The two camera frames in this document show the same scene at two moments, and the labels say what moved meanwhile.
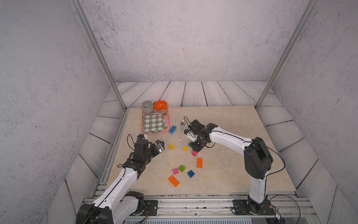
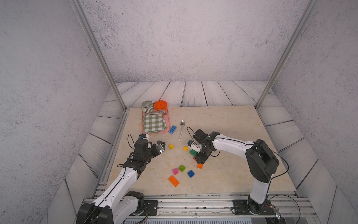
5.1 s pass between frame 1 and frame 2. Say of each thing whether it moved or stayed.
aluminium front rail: stayed
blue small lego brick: stayed
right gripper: moved
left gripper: stayed
